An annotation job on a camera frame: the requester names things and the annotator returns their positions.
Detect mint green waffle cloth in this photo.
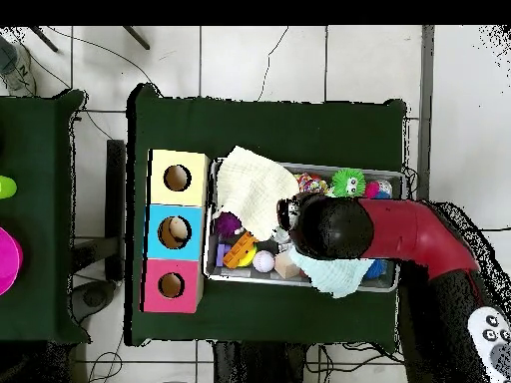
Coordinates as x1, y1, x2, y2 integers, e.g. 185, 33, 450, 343
287, 244, 376, 299

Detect wooden box with three holes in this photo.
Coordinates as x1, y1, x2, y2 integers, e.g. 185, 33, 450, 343
139, 148, 212, 314

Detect shallow metal mesh bin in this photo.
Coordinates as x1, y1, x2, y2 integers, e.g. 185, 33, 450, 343
203, 157, 406, 294

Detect cream waffle cloth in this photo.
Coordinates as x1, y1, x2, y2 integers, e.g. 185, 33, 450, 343
213, 145, 301, 242

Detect purple fuzzy ball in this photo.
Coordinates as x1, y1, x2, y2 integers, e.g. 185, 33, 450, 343
214, 210, 244, 239

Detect orange toy brick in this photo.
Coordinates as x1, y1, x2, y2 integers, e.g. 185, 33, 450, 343
222, 230, 258, 269

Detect white baseball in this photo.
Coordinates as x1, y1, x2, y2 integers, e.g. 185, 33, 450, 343
252, 249, 276, 274

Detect purple toy block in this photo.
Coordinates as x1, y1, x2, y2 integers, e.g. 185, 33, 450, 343
215, 242, 233, 267

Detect light wooden block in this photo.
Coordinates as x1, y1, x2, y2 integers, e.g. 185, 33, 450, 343
273, 250, 301, 279

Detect dark green table cloth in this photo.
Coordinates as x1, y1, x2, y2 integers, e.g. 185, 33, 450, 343
125, 82, 408, 347

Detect green spiky toy with eyes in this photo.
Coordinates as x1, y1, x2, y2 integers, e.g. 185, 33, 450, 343
329, 167, 367, 199

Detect multicolour spiky caterpillar toy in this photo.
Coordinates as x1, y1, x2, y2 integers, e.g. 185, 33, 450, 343
364, 180, 394, 199

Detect black stand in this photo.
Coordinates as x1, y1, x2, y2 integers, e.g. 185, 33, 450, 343
70, 139, 128, 282

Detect grey stand foot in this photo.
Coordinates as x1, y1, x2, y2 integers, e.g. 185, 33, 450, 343
70, 279, 118, 323

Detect grey floor strip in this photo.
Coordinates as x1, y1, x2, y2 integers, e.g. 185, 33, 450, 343
415, 25, 436, 200

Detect dark tripod leg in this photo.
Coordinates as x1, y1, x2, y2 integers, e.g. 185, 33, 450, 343
122, 25, 152, 51
28, 25, 60, 53

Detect green cloth side table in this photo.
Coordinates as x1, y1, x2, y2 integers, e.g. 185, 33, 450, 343
0, 88, 92, 345

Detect lime green object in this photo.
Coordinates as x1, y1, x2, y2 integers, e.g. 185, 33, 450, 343
0, 175, 18, 199

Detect pink plate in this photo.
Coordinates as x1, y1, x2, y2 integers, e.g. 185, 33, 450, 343
0, 225, 24, 297

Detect person's foot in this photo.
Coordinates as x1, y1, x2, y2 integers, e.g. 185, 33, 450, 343
0, 34, 38, 98

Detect thin black floor cable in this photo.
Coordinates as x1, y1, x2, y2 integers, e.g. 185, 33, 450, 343
46, 25, 163, 97
256, 25, 289, 102

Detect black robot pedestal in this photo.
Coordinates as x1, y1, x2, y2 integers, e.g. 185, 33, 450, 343
211, 340, 306, 383

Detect tangled black floor cables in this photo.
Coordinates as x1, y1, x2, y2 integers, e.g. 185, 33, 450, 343
304, 341, 404, 383

